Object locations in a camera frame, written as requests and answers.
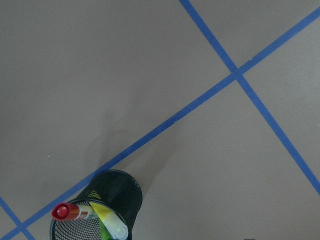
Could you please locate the red marker pen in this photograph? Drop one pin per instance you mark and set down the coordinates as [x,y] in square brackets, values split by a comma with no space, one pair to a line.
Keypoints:
[69,211]

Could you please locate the black mesh pen cup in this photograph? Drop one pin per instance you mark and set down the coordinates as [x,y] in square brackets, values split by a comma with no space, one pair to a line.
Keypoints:
[114,189]

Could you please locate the yellow highlighter pen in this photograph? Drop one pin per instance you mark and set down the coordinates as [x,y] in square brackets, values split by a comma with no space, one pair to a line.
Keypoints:
[116,227]

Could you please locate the green highlighter pen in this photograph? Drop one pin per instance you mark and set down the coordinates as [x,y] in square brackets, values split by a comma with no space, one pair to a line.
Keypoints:
[104,233]

